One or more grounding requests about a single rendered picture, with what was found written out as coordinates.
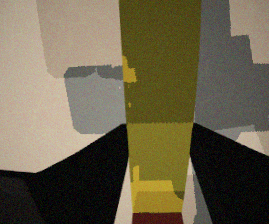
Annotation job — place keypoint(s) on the yellow bar with red block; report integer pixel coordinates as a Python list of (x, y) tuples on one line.
[(160, 52)]

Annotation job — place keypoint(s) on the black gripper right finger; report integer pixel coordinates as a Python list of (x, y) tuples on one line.
[(234, 178)]

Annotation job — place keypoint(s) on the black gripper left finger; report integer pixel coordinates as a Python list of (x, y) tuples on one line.
[(82, 189)]

